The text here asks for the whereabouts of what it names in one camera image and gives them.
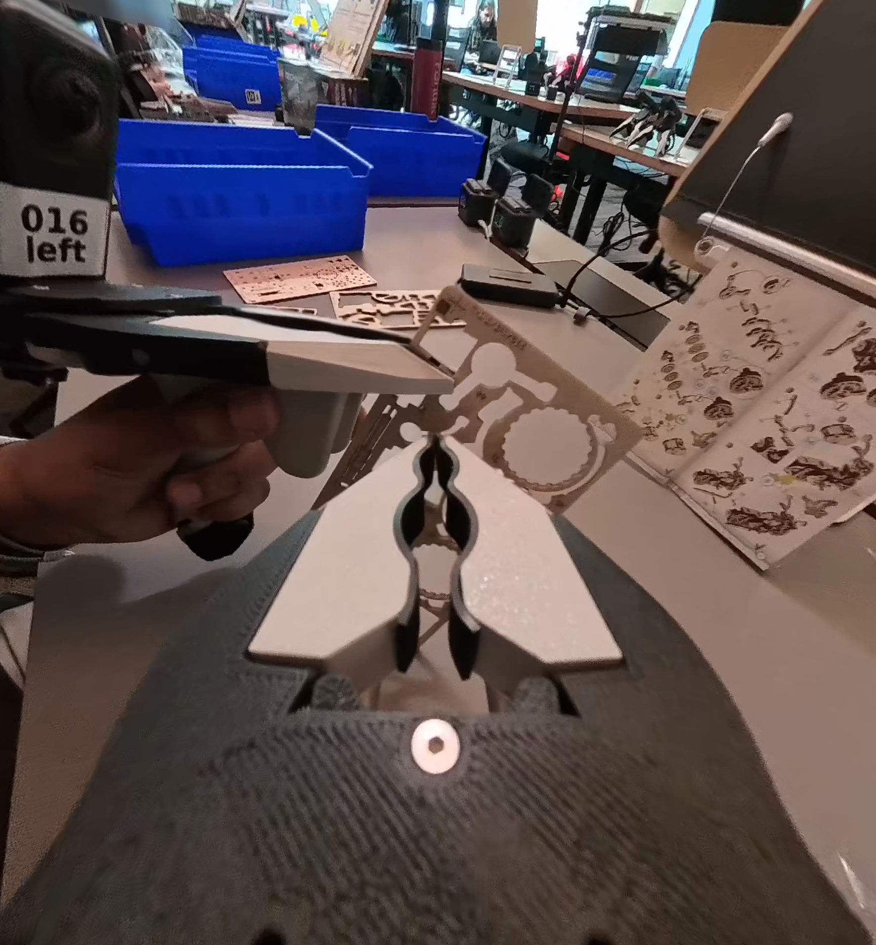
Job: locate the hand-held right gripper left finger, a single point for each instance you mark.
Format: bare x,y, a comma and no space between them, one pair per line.
334,583

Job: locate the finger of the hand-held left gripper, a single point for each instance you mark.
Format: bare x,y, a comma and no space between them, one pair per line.
312,320
349,365

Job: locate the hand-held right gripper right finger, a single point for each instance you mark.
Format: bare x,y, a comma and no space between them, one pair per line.
534,583

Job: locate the wooden puzzle sheet with gear cutout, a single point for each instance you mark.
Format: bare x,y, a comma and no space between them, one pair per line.
549,369

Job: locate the grey desk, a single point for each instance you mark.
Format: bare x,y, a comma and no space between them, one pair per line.
741,664

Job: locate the person's left hand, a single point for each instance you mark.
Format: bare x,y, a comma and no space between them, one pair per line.
98,472

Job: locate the wooden puzzle sheet large cutouts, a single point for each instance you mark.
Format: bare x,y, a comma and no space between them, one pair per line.
349,304

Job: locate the wooden puzzle sheet small holes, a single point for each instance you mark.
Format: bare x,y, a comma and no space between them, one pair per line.
298,279

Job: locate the large blue plastic bin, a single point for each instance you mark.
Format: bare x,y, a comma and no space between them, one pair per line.
239,199

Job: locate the black power bank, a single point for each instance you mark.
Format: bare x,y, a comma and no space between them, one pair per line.
508,286

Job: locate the dark foil packet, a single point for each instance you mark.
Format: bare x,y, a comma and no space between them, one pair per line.
301,96

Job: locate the black flat pad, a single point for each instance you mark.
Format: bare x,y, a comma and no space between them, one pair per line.
622,299

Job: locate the printed instruction sheet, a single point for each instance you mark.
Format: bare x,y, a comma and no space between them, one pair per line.
763,413

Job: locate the cardboard sign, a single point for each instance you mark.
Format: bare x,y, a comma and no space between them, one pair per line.
357,33

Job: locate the background wooden table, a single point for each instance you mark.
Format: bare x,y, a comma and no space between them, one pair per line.
600,144

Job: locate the black machine with screen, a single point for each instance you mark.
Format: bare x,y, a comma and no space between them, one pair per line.
615,63

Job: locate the white-tipped thin rod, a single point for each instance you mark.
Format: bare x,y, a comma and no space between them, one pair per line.
748,166

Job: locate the black board stand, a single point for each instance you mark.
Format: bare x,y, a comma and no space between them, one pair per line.
836,133

